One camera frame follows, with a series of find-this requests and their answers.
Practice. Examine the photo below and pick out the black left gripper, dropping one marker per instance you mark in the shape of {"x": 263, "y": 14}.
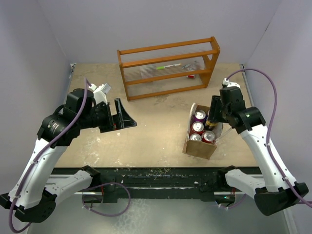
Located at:
{"x": 123, "y": 119}

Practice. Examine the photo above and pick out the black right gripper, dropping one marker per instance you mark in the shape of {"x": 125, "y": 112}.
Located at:
{"x": 213, "y": 114}

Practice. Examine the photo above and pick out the black beverage can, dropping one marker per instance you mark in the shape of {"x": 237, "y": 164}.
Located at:
{"x": 210, "y": 123}

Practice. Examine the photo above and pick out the brown canvas tote bag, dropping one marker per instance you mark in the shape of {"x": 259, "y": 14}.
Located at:
{"x": 198, "y": 148}

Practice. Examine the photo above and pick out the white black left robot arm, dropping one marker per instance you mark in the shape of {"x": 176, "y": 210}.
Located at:
{"x": 32, "y": 200}

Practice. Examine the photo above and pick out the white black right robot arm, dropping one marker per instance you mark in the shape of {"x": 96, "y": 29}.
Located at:
{"x": 278, "y": 189}

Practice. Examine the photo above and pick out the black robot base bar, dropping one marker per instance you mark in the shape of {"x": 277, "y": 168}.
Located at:
{"x": 161, "y": 183}

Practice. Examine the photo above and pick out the purple soda can far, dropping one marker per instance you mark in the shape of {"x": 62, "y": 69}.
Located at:
{"x": 199, "y": 116}

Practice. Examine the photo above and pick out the purple soda can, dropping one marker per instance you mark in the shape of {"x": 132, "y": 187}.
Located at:
{"x": 199, "y": 116}
{"x": 195, "y": 137}

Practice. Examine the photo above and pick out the red soda can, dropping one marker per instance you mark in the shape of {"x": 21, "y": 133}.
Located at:
{"x": 197, "y": 127}
{"x": 208, "y": 137}

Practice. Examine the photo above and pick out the red soda can near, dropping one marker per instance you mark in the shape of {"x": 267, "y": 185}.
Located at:
{"x": 208, "y": 137}

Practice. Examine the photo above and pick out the grey metal clips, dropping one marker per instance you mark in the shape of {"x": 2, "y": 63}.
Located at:
{"x": 191, "y": 66}

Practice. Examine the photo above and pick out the orange wooden shelf rack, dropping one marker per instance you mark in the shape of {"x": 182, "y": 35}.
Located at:
{"x": 141, "y": 79}

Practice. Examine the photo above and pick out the green white marker pen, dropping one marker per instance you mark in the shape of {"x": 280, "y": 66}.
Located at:
{"x": 168, "y": 66}

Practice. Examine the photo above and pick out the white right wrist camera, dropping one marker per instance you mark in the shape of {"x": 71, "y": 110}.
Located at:
{"x": 229, "y": 84}

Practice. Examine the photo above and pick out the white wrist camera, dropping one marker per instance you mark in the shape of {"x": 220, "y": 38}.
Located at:
{"x": 101, "y": 90}
{"x": 229, "y": 84}

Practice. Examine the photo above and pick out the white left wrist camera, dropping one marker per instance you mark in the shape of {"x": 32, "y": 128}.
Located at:
{"x": 101, "y": 90}

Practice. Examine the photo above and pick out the aluminium front frame rail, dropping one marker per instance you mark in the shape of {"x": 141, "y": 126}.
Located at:
{"x": 82, "y": 181}

